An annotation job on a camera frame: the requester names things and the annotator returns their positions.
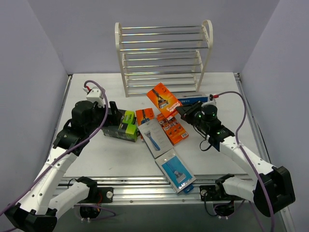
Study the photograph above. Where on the orange Gillette Fusion5 razor box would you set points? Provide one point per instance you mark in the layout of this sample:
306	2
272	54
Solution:
164	101

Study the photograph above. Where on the aluminium rail base frame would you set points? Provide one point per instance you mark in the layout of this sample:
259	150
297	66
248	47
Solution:
130	169

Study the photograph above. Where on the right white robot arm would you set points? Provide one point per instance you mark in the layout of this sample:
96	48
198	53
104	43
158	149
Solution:
269	188

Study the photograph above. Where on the Harry's blade cartridge pack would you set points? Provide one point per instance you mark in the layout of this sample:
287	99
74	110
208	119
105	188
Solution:
176	172

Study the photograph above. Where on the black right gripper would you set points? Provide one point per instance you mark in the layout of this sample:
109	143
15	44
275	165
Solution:
189	113

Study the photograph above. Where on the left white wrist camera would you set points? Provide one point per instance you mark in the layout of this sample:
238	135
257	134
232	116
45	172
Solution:
94	95

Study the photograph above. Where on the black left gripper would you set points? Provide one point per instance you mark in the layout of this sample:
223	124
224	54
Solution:
110	116

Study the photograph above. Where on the black green Gillette Labs carton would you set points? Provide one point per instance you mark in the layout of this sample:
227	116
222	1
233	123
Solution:
124	131

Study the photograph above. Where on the grey Harry's box blue razor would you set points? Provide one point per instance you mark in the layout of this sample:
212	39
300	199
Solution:
155	138

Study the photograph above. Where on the white chrome-bar shelf rack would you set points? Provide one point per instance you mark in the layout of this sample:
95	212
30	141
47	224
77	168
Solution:
176	56

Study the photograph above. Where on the green black Gillette Labs box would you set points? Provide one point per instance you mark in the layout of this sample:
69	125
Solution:
126	119

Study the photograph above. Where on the orange Gillette styler box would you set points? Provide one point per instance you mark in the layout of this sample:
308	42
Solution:
173	129

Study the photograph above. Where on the small orange Gillette razor box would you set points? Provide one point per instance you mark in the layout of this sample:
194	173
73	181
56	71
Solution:
144	115

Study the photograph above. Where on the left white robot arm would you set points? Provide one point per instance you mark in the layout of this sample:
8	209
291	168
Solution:
37	210

